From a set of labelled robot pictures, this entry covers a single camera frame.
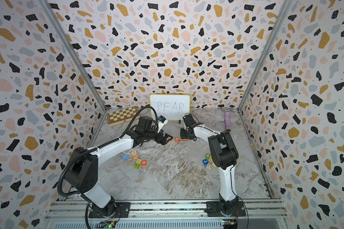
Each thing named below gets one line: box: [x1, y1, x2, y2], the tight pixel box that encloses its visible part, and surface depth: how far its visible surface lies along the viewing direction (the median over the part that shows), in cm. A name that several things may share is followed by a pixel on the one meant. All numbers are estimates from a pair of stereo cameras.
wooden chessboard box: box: [107, 105, 140, 127], surface depth 115 cm
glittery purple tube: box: [224, 109, 232, 132], surface depth 115 cm
